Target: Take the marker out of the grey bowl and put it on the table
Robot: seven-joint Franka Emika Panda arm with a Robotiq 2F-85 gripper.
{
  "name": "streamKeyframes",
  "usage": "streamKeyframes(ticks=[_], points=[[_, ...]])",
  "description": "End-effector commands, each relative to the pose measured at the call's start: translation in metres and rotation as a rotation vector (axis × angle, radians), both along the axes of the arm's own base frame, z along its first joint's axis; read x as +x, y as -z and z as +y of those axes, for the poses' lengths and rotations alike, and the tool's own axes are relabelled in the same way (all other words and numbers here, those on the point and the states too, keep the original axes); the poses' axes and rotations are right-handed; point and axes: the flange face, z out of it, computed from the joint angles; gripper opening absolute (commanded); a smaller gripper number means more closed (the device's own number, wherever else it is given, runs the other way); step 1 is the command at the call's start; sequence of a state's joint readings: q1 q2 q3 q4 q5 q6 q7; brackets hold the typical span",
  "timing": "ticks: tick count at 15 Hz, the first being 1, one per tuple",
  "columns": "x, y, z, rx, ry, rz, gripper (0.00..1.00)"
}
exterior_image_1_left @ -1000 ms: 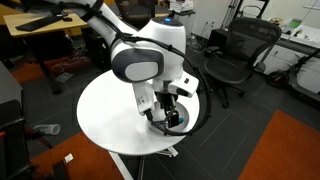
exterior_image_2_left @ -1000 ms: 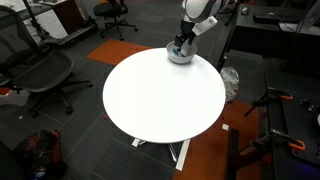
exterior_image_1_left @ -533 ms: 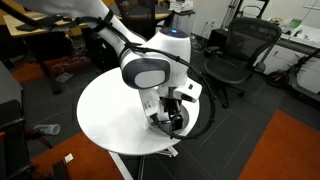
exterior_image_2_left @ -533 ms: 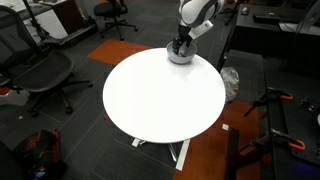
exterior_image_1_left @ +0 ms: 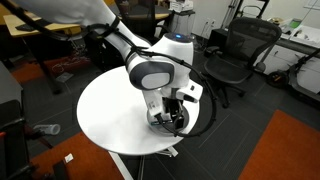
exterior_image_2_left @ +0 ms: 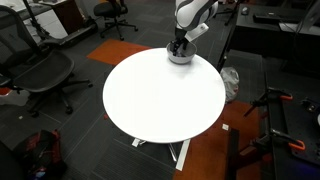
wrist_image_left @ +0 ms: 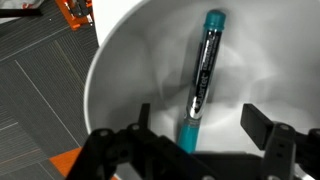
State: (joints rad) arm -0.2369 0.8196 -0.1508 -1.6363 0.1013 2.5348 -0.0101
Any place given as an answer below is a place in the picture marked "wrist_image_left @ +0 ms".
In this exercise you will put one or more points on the teal black marker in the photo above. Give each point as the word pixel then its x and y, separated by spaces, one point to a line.
pixel 206 66

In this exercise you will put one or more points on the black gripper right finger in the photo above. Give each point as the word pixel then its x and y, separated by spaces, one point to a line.
pixel 280 146

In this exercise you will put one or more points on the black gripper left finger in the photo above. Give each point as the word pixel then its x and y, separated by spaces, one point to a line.
pixel 133 156

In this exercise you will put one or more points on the orange black tool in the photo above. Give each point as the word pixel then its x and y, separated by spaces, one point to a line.
pixel 75 13

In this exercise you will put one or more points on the grey bowl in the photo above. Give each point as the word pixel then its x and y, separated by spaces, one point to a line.
pixel 266 50

